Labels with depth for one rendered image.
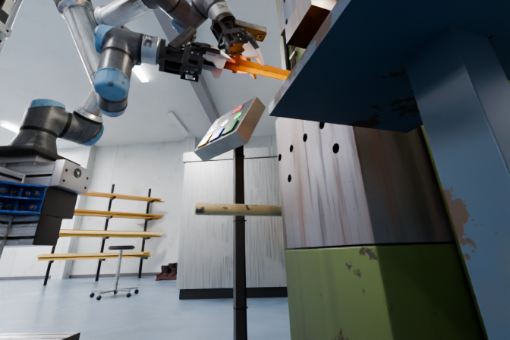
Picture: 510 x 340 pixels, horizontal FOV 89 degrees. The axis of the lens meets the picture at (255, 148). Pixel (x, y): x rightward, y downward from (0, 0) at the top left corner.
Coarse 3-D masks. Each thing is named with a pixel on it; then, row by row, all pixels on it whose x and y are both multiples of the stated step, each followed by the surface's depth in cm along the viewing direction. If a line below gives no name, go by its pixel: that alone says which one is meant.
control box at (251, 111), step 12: (252, 108) 126; (264, 108) 134; (216, 120) 151; (228, 120) 133; (240, 120) 120; (252, 120) 124; (240, 132) 115; (252, 132) 121; (216, 144) 125; (228, 144) 122; (240, 144) 119; (204, 156) 135
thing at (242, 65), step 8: (232, 56) 79; (240, 56) 79; (208, 64) 77; (232, 64) 78; (240, 64) 78; (248, 64) 80; (256, 64) 81; (232, 72) 81; (248, 72) 82; (256, 72) 82; (264, 72) 82; (272, 72) 82; (280, 72) 83; (288, 72) 84
